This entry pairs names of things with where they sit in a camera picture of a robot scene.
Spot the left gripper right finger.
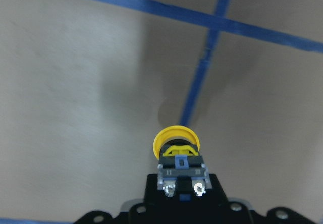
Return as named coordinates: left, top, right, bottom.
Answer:
left=183, top=174, right=313, bottom=223

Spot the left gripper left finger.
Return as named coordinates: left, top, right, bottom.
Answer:
left=75, top=174, right=182, bottom=223

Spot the yellow push button switch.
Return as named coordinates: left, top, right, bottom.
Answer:
left=152, top=125, right=212, bottom=201

